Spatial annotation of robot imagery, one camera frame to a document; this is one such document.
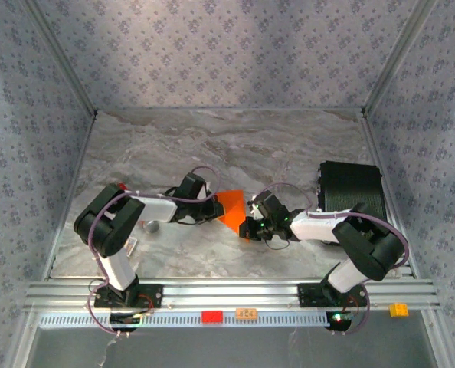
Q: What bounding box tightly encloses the orange cloth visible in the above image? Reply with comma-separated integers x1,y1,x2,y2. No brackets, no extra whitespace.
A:
215,189,250,244

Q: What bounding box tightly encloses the black ribbed tray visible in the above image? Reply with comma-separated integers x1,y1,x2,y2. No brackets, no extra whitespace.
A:
318,160,388,214

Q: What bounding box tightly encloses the yellow toy brick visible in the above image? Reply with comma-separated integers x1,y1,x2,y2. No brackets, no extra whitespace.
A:
388,302,410,318

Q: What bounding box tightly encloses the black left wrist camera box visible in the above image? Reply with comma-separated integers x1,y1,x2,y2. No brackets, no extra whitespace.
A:
178,172,209,200

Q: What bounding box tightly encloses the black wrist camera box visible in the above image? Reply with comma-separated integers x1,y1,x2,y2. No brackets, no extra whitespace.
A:
178,172,209,200
250,190,290,222

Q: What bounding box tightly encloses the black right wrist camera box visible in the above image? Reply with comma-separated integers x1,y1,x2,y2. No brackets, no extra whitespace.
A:
250,190,290,222

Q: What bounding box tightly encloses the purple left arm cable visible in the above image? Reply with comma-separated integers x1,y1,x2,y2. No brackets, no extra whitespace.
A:
87,165,221,338

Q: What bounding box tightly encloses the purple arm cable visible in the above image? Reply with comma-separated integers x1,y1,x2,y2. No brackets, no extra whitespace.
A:
87,165,221,338
264,182,411,337

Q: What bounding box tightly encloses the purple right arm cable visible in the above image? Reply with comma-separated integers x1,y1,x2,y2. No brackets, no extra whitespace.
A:
264,182,411,337

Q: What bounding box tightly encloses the aluminium mounting rail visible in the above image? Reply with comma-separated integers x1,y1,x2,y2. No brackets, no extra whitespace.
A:
22,278,441,312

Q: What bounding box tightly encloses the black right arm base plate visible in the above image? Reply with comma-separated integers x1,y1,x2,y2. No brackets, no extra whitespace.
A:
296,282,368,308

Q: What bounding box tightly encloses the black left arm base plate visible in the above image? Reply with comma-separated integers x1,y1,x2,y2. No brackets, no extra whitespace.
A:
93,284,164,309

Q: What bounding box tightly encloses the white slotted cable duct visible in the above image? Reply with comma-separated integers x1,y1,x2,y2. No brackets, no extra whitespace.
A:
38,310,332,329

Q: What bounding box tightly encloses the aluminium frame post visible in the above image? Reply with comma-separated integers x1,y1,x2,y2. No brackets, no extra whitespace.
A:
361,0,437,116

